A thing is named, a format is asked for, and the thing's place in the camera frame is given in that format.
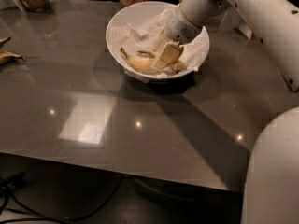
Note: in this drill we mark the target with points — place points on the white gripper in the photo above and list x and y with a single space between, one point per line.
179 27

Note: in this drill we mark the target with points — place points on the large yellow banana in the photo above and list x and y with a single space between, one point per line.
141 64

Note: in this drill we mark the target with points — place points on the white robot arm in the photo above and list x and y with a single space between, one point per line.
271 191

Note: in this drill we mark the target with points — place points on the small yellow banana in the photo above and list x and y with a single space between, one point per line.
171 69

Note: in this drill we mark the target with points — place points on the white plastic bowl liner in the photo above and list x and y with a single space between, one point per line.
140 34

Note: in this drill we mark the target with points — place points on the white bowl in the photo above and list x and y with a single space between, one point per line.
124 19

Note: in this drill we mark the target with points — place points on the banana peel on table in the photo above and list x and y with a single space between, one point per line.
8 56

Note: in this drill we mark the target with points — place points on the white angled stand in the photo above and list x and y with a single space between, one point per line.
231 20

